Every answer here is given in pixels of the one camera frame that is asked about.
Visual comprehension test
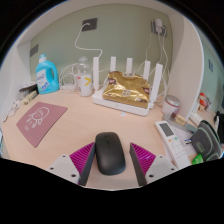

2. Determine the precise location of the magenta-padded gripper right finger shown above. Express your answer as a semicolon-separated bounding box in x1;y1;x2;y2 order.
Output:
129;142;179;187

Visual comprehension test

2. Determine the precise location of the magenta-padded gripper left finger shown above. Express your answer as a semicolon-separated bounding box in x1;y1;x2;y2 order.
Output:
46;141;97;187

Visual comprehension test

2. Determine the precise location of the black computer mouse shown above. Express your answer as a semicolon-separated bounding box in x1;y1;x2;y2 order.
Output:
94;131;127;177

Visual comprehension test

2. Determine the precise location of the pink mouse pad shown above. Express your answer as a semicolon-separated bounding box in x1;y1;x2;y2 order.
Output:
15;101;69;149

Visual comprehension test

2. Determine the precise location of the white remote control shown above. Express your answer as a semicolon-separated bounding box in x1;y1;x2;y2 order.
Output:
154;120;192;170

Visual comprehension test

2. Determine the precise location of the small green pack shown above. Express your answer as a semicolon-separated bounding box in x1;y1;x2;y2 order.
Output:
191;153;204;166

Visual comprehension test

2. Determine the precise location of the white router with antennas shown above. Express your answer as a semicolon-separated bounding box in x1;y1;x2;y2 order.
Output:
91;55;164;117

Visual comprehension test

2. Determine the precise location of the small jar with pink lid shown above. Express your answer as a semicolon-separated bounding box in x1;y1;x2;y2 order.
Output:
161;94;181;116

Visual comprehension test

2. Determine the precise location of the dark grey zip pouch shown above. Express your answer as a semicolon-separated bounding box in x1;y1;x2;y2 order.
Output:
189;119;224;163

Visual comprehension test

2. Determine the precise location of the gold foil bag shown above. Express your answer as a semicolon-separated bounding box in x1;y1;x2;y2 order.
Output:
102;70;151;104

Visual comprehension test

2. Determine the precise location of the clear bottle with white label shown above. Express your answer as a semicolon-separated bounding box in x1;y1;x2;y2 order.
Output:
76;56;94;98

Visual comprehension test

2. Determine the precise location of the small yellow box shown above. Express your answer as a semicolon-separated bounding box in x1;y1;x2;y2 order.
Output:
21;89;38;106

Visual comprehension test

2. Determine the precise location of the black bag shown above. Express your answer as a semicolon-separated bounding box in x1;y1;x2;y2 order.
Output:
213;111;224;141

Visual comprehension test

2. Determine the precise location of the clear plastic bag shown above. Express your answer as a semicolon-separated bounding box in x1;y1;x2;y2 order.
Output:
3;99;23;122

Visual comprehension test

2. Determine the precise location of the blue detergent bottle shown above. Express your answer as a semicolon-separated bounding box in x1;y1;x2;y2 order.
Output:
34;53;61;95

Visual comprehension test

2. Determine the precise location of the stack of books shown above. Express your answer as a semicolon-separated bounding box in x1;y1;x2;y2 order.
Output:
18;82;38;94

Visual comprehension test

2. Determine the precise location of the white power strip with cables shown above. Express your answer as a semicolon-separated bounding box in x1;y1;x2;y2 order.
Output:
59;63;81;93

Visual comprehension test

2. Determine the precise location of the white power cable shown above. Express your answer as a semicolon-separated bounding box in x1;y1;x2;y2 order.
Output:
74;22;104;63

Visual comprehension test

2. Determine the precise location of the grey wall plate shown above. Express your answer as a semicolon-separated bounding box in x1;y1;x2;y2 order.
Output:
29;43;40;58

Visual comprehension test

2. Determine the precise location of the white wall charger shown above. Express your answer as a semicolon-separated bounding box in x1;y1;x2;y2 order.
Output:
151;18;167;37

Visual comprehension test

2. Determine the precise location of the dark grey wall socket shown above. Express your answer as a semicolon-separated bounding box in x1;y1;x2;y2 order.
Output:
81;17;98;32

